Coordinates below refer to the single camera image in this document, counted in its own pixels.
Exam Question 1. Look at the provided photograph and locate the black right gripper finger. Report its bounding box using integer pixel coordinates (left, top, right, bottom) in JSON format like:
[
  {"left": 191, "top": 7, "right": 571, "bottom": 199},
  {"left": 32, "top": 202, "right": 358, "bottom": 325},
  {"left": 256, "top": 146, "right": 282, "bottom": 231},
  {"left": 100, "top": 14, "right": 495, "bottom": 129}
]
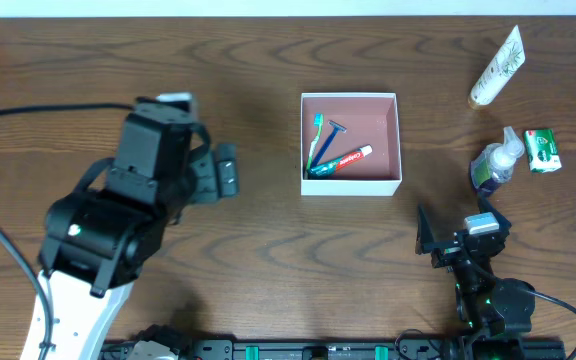
[
  {"left": 415, "top": 205, "right": 435, "bottom": 254},
  {"left": 477, "top": 195, "right": 503, "bottom": 220}
]

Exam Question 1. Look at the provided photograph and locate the clear foam pump bottle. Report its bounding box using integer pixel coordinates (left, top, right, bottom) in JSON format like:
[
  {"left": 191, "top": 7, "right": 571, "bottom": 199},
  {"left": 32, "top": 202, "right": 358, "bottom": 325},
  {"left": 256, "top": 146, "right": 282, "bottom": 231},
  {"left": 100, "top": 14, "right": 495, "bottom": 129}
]
[{"left": 469, "top": 126, "right": 525, "bottom": 197}]

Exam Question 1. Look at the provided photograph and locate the red Colgate toothpaste tube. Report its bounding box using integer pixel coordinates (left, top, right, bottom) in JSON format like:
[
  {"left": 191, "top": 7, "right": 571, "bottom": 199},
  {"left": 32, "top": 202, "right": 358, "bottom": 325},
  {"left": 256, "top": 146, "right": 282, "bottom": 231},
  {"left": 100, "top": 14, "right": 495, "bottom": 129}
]
[{"left": 307, "top": 145, "right": 373, "bottom": 179}]

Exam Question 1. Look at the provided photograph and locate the blue disposable razor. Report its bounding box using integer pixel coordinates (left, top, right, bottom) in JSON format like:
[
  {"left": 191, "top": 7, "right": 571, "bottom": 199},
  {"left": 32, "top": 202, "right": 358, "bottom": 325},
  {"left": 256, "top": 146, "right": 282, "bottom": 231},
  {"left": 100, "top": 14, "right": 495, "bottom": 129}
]
[{"left": 310, "top": 120, "right": 347, "bottom": 167}]

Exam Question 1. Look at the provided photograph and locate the white lotion tube with leaves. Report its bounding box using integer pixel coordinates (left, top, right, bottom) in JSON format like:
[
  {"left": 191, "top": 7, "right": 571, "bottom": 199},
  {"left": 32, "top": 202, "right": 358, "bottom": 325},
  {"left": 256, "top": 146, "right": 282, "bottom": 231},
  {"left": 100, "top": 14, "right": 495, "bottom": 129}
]
[{"left": 468, "top": 25, "right": 526, "bottom": 109}]

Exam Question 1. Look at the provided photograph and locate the green white toothbrush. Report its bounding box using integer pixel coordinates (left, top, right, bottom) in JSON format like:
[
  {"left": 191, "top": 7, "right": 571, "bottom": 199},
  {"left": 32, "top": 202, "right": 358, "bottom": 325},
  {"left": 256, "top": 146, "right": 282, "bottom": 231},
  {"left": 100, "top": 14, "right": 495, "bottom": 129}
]
[{"left": 305, "top": 113, "right": 324, "bottom": 172}]

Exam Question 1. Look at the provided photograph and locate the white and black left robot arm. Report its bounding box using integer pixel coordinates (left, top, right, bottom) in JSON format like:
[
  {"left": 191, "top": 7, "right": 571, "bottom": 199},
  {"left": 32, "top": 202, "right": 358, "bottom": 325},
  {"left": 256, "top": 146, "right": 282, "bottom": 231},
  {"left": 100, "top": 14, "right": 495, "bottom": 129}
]
[{"left": 22, "top": 93, "right": 239, "bottom": 359}]

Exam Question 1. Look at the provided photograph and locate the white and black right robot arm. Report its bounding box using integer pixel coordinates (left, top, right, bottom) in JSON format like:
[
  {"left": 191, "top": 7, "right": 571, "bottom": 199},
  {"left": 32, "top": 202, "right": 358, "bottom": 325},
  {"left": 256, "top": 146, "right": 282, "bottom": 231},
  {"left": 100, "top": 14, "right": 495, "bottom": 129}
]
[{"left": 415, "top": 198, "right": 535, "bottom": 359}]

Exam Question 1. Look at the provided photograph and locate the green soap bar package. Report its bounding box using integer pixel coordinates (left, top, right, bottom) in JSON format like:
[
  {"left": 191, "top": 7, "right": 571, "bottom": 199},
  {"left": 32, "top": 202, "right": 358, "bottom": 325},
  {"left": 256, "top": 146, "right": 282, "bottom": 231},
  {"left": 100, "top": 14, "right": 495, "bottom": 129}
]
[{"left": 524, "top": 128, "right": 562, "bottom": 173}]

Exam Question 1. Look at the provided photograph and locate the white box with pink interior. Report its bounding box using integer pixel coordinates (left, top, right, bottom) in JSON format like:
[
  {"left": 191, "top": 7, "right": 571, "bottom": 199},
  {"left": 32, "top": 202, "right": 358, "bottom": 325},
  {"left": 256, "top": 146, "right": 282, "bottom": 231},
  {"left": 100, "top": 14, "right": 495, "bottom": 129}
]
[{"left": 300, "top": 92, "right": 403, "bottom": 197}]

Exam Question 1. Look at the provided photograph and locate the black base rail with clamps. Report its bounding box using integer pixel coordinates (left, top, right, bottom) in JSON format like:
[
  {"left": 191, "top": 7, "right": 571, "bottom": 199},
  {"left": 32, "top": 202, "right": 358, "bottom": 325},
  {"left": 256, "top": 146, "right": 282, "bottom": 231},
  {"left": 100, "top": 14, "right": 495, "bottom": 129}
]
[{"left": 100, "top": 324, "right": 567, "bottom": 360}]

